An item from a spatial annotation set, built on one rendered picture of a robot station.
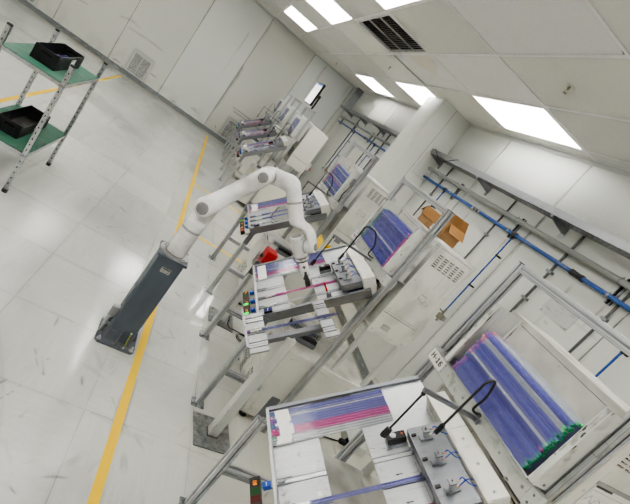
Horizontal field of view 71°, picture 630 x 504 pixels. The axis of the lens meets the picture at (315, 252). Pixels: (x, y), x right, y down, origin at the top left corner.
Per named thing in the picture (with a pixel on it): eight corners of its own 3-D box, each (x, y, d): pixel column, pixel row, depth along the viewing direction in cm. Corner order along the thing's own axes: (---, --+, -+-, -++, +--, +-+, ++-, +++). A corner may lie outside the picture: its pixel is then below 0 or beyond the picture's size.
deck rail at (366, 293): (259, 324, 265) (257, 316, 263) (259, 323, 267) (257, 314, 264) (372, 297, 271) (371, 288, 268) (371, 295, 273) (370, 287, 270)
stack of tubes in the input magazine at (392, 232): (382, 266, 267) (411, 232, 261) (360, 235, 313) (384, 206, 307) (396, 276, 272) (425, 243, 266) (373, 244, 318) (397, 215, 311)
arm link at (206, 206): (206, 217, 263) (197, 223, 247) (196, 199, 260) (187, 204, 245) (279, 180, 255) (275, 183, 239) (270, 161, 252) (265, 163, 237)
